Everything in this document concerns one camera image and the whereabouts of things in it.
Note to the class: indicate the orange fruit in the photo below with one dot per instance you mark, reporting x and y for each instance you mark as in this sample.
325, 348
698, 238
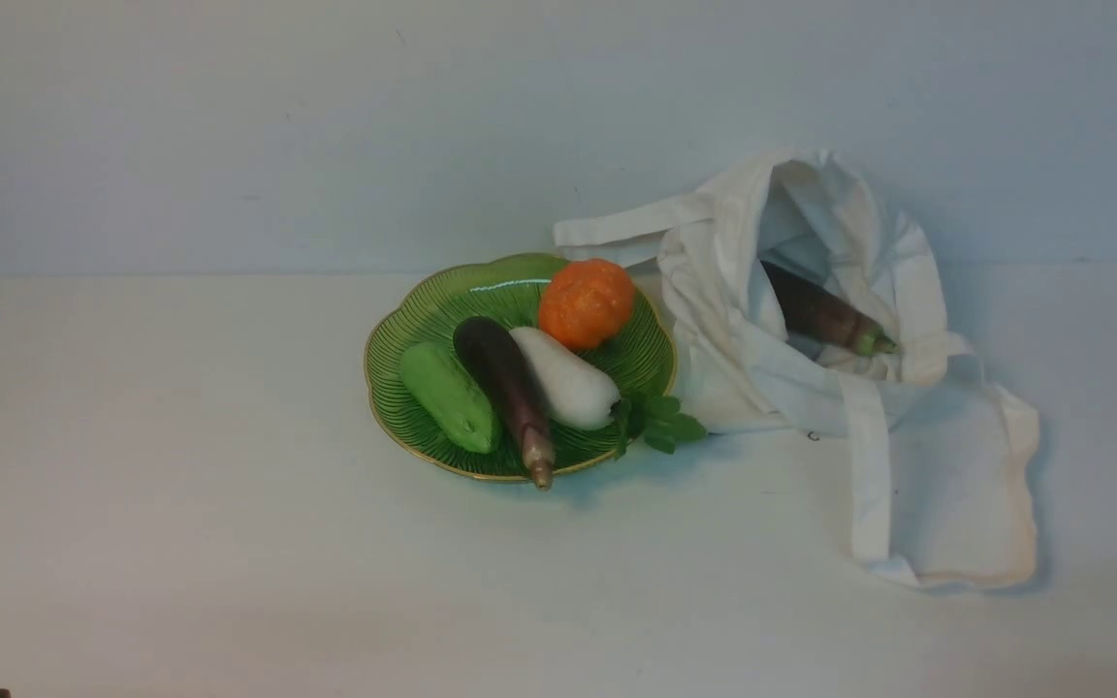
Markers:
586, 304

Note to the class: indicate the dark purple eggplant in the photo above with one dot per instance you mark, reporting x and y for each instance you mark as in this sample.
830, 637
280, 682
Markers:
809, 310
499, 367

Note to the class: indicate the green cucumber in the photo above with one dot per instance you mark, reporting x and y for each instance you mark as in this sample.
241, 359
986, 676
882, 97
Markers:
433, 375

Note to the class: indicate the dark purple eggplant on plate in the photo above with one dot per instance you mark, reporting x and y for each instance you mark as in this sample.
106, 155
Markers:
499, 367

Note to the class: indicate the white cloth tote bag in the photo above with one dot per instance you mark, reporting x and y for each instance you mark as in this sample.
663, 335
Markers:
938, 452

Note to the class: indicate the white radish with leaves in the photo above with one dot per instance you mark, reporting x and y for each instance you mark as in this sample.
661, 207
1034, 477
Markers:
583, 397

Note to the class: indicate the green scalloped plate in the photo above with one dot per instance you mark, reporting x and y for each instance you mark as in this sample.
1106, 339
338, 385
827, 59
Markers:
642, 359

